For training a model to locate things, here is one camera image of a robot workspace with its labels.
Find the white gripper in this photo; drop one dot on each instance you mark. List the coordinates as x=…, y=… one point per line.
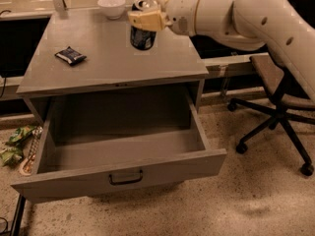
x=181, y=14

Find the blue pepsi can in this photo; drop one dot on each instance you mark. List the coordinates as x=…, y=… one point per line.
x=141, y=39

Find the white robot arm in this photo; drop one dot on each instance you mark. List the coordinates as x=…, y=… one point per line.
x=240, y=24

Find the grey cabinet counter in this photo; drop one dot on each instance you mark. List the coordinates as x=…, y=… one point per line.
x=111, y=63

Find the open grey top drawer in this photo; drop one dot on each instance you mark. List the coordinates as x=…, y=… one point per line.
x=87, y=136

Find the white ceramic bowl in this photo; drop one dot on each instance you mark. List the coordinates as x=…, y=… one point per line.
x=112, y=9

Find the dark blue snack packet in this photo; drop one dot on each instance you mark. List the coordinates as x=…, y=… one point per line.
x=71, y=56

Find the black office chair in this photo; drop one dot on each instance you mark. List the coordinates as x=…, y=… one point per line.
x=283, y=90

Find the green chip bag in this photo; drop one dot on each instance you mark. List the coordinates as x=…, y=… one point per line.
x=20, y=135
x=10, y=156

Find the clear snack package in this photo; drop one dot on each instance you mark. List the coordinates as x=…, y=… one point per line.
x=25, y=167

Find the black metal leg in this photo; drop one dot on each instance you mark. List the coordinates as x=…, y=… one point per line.
x=17, y=220

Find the black metal drawer handle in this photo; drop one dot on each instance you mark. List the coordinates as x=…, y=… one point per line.
x=125, y=178

